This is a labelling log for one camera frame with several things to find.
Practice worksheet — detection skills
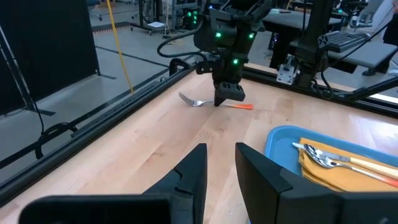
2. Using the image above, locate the person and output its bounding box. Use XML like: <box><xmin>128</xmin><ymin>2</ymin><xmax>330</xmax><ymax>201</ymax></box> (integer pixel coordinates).
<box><xmin>382</xmin><ymin>0</ymin><xmax>398</xmax><ymax>47</ymax></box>

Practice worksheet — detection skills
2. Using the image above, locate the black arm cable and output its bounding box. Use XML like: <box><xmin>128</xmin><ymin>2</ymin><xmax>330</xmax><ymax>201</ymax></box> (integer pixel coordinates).
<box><xmin>156</xmin><ymin>18</ymin><xmax>216</xmax><ymax>60</ymax></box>

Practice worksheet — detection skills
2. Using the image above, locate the gray work table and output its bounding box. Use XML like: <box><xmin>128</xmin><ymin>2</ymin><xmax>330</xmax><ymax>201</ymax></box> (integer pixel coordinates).
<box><xmin>262</xmin><ymin>8</ymin><xmax>343</xmax><ymax>70</ymax></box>

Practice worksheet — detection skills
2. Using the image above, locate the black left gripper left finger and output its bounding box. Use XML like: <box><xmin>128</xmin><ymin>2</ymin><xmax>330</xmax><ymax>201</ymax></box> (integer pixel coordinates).
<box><xmin>143</xmin><ymin>142</ymin><xmax>208</xmax><ymax>224</ymax></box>

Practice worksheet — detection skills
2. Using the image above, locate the knife with cream handle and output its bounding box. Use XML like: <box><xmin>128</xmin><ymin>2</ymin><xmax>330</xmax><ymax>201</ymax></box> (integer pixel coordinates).
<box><xmin>292</xmin><ymin>142</ymin><xmax>398</xmax><ymax>180</ymax></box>

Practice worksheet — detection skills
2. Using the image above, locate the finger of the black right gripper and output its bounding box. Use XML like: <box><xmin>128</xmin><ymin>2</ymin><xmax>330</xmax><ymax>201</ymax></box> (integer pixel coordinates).
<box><xmin>215</xmin><ymin>81</ymin><xmax>246</xmax><ymax>103</ymax></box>
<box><xmin>213</xmin><ymin>95</ymin><xmax>227</xmax><ymax>108</ymax></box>

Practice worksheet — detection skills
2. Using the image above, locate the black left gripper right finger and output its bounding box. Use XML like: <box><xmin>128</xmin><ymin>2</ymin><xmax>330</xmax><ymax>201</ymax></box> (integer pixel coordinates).
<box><xmin>235</xmin><ymin>142</ymin><xmax>340</xmax><ymax>224</ymax></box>

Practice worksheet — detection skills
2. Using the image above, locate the white metal bracket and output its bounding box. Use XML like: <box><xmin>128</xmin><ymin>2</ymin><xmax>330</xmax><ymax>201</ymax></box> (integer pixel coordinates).
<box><xmin>275</xmin><ymin>57</ymin><xmax>297</xmax><ymax>86</ymax></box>

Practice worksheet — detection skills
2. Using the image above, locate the yellow hanging cable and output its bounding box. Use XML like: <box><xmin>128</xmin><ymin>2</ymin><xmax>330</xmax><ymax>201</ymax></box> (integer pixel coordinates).
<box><xmin>105</xmin><ymin>0</ymin><xmax>136</xmax><ymax>95</ymax></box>

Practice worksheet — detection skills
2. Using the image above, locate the yellow cloth napkin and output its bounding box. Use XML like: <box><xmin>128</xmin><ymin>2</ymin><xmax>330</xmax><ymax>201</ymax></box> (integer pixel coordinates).
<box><xmin>298</xmin><ymin>138</ymin><xmax>398</xmax><ymax>193</ymax></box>

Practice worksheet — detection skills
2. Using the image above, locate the black keyboard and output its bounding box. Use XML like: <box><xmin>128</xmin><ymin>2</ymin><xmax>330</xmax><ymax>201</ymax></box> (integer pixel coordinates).
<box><xmin>325</xmin><ymin>30</ymin><xmax>371</xmax><ymax>54</ymax></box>

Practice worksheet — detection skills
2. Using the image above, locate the gray desk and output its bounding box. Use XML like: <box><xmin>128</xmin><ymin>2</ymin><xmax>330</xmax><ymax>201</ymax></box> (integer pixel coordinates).
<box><xmin>326</xmin><ymin>30</ymin><xmax>398</xmax><ymax>77</ymax></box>

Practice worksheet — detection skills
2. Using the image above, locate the spoon with orange handle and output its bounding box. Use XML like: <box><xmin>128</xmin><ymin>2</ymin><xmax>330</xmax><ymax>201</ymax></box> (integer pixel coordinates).
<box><xmin>303</xmin><ymin>143</ymin><xmax>398</xmax><ymax>189</ymax></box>

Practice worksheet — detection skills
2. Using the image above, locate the black coiled cable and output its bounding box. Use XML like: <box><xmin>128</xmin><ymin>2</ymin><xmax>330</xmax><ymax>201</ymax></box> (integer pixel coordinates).
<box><xmin>34</xmin><ymin>121</ymin><xmax>79</xmax><ymax>161</ymax></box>

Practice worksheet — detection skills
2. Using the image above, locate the black partition screen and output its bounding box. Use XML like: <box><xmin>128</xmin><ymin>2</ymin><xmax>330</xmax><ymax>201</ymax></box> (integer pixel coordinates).
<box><xmin>0</xmin><ymin>0</ymin><xmax>101</xmax><ymax>116</ymax></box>

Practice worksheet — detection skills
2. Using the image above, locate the blue plastic tray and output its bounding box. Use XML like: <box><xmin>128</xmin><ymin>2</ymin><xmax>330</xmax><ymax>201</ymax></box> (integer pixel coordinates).
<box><xmin>247</xmin><ymin>124</ymin><xmax>398</xmax><ymax>224</ymax></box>

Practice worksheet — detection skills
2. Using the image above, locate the fork with orange handle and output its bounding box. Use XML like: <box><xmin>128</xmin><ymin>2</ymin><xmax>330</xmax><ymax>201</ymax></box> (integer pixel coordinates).
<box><xmin>178</xmin><ymin>91</ymin><xmax>254</xmax><ymax>111</ymax></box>

